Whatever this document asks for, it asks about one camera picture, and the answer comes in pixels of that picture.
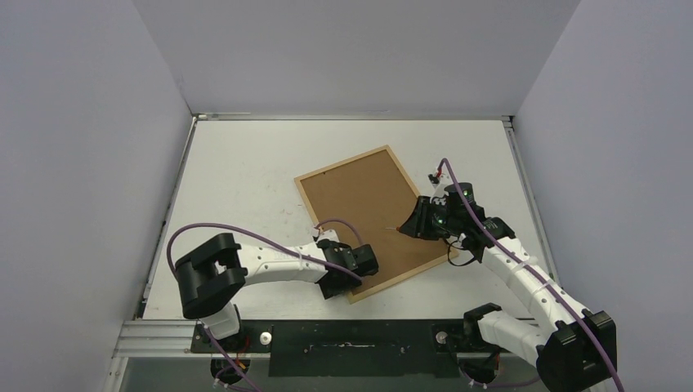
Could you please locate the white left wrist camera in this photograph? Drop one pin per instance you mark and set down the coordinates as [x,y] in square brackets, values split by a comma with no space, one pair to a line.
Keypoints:
[319,234]

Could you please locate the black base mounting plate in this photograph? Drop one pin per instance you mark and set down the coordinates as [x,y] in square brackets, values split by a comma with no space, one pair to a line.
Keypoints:
[439,365]

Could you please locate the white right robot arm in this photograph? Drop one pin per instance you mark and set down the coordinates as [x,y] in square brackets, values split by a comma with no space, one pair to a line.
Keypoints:
[571,347]

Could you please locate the wooden picture frame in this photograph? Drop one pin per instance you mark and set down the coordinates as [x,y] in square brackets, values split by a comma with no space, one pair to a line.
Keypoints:
[359,197]

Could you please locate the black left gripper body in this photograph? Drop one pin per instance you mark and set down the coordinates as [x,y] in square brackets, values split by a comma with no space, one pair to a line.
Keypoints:
[340,289]

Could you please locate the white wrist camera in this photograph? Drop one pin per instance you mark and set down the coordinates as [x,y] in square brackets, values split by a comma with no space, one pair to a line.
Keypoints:
[319,234]
[439,182]

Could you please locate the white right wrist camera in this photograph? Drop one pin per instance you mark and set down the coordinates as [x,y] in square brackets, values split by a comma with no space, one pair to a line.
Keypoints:
[439,182]

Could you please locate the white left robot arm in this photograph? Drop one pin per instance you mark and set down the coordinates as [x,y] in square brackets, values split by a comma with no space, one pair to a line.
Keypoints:
[209,276]

